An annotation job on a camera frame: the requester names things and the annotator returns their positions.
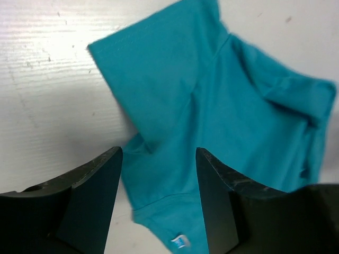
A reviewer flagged teal t-shirt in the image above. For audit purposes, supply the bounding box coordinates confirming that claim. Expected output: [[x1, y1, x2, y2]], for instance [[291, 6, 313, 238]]
[[88, 1, 336, 253]]

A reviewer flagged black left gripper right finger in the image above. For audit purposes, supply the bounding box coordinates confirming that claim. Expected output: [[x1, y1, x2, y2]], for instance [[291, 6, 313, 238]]
[[196, 148, 338, 253]]

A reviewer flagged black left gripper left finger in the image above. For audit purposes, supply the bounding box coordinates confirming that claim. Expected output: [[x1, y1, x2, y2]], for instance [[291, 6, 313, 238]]
[[1, 147, 123, 253]]

